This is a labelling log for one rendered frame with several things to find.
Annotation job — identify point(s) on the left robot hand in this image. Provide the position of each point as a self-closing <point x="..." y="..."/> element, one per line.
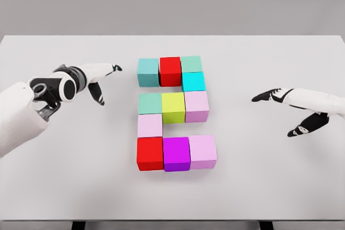
<point x="98" y="70"/>

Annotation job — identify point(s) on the pink cube block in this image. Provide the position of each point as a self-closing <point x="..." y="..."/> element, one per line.
<point x="196" y="103"/>
<point x="149" y="125"/>
<point x="202" y="147"/>

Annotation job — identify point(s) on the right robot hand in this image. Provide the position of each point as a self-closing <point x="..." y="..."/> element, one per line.
<point x="304" y="98"/>

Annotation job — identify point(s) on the cyan cube block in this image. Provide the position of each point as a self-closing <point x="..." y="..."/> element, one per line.
<point x="193" y="80"/>

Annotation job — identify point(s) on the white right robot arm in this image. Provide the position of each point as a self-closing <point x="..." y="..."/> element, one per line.
<point x="338" y="104"/>

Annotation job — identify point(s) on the red cube block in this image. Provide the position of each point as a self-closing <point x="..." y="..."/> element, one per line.
<point x="169" y="68"/>
<point x="149" y="150"/>

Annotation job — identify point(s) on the purple cube block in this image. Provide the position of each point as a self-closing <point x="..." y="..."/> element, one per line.
<point x="176" y="150"/>

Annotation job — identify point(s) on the yellow cube block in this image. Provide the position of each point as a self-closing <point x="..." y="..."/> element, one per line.
<point x="173" y="104"/>

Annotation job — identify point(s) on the mint green cube block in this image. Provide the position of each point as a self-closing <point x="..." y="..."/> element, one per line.
<point x="150" y="103"/>
<point x="192" y="63"/>

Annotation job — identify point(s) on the teal blue cube block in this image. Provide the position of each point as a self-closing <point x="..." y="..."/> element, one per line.
<point x="147" y="68"/>

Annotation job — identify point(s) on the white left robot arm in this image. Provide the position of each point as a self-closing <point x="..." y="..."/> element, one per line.
<point x="16" y="111"/>

